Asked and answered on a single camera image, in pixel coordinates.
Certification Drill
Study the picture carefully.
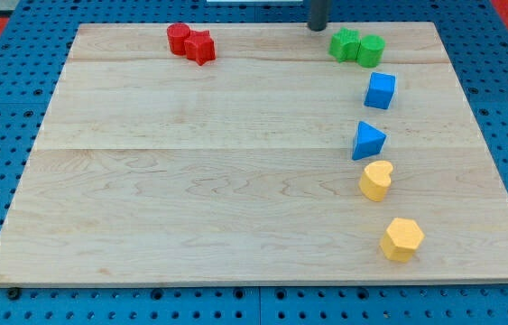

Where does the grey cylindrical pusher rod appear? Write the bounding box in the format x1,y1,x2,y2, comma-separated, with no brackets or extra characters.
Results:
307,0,331,32

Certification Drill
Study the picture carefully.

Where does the green star block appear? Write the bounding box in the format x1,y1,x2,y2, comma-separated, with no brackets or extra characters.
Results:
328,27,361,62

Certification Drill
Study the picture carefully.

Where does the red star block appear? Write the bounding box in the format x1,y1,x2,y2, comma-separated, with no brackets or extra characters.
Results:
184,31,217,66

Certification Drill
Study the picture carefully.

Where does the green cylinder block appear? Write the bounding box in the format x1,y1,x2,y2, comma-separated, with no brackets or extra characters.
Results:
356,34,385,68

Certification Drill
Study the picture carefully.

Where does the blue cube block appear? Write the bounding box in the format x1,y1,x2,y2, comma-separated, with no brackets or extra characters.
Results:
364,72,396,109

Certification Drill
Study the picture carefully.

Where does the blue triangle block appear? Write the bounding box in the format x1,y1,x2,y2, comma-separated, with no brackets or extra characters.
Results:
351,121,386,161

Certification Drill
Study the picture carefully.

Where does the red cylinder block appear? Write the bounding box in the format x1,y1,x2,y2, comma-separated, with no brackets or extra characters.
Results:
166,23,191,56

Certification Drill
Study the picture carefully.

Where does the light wooden board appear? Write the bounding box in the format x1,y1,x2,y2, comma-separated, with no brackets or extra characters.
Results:
0,22,508,288

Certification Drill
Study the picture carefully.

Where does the yellow heart block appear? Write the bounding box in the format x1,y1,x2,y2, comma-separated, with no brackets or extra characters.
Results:
358,160,393,202

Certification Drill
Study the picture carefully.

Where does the yellow hexagon block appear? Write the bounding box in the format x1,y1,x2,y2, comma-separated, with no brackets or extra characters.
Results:
379,218,425,263

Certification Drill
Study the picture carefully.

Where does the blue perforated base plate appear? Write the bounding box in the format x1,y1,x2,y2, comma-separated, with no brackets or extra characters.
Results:
0,0,508,324

